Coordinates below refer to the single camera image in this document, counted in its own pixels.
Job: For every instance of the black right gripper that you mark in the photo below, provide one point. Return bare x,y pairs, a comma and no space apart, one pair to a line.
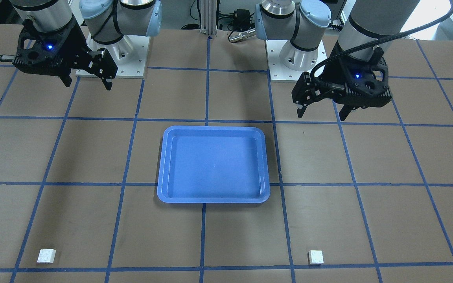
74,51

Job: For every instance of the aluminium frame post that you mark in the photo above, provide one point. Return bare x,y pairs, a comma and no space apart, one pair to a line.
208,17

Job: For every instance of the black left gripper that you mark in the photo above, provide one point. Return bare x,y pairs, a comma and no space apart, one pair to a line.
334,74

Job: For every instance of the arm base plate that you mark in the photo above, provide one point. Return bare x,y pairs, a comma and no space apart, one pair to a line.
130,55
286,63

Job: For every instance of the blue plastic tray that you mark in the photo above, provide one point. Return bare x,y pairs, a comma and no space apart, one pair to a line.
213,165

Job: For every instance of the black power adapter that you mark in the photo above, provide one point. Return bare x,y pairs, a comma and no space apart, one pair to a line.
241,17

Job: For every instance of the white block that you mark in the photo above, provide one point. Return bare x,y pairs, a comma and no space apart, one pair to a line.
46,256
315,257

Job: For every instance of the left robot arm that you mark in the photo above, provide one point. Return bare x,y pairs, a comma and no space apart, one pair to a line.
303,24

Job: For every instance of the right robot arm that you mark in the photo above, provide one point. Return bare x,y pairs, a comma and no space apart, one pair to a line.
107,20

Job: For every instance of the silver cylinder tool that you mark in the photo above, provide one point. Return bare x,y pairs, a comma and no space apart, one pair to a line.
242,36

